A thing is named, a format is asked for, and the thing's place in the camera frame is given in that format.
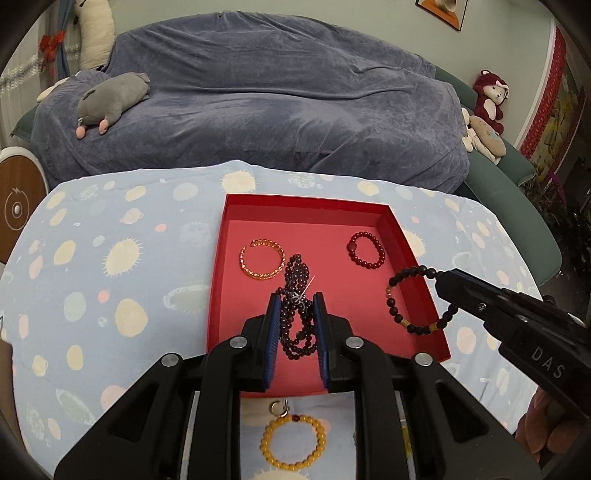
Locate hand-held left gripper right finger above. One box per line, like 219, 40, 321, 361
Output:
313, 292, 541, 480

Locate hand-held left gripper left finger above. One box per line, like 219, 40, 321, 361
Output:
54, 293, 282, 480

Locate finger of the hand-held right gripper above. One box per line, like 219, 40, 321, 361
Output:
435, 276, 546, 344
444, 269, 573, 324

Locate dark garnet bead strand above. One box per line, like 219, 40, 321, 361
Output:
274, 253, 321, 363

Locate black beaded bracelet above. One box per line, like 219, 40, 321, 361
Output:
386, 264, 460, 335

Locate yellow beaded bracelet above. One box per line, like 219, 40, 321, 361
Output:
262, 414, 326, 468

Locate red cardboard box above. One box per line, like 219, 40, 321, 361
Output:
203, 194, 452, 398

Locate person's right hand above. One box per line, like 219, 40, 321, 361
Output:
515, 388, 583, 464

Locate green plants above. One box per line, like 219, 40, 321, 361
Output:
524, 157, 587, 287

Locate beige plush toy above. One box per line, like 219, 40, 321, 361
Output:
461, 107, 506, 166

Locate dark red plush bear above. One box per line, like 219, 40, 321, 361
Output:
473, 69, 511, 134

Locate blue spotted tablecloth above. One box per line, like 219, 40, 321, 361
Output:
0, 159, 543, 480

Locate blue-grey sofa blanket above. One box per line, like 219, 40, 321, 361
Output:
30, 10, 472, 195

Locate grey plush animal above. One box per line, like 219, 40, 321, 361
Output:
75, 72, 152, 139

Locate round wooden white device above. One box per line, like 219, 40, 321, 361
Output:
0, 147, 49, 264

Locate small white plush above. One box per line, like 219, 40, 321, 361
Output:
37, 76, 70, 102

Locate white plush toy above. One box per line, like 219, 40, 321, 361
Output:
74, 0, 116, 72

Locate blue curtain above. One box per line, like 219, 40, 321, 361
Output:
58, 0, 86, 77

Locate silver tinsel garland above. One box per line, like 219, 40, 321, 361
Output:
0, 51, 44, 93

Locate red ribbon bow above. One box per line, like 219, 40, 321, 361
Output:
39, 31, 65, 61

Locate gold chain bracelet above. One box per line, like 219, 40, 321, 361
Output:
239, 239, 287, 280

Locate dark red beaded bracelet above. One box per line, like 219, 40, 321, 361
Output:
346, 231, 386, 270

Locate red-bordered wall poster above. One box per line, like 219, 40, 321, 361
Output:
519, 25, 585, 176

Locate framed wall picture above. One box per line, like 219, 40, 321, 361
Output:
414, 0, 469, 31

